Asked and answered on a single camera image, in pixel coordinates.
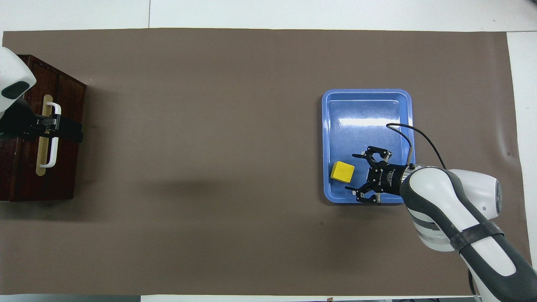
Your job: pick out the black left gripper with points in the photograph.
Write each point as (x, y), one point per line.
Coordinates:
(16, 121)

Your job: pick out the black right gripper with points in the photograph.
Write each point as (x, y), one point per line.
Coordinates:
(388, 178)

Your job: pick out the yellow block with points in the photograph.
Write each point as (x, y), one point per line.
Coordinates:
(342, 172)

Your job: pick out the dark wooden drawer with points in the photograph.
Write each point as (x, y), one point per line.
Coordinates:
(33, 180)

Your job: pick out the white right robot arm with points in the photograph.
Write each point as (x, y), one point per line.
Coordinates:
(444, 197)

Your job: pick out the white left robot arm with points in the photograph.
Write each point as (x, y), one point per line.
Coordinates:
(12, 71)

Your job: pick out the dark wooden cabinet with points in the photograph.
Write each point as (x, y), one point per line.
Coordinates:
(73, 147)

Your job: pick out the blue plastic tray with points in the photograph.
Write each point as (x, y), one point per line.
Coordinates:
(365, 121)

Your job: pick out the brown paper table mat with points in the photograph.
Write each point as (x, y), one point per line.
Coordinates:
(209, 126)

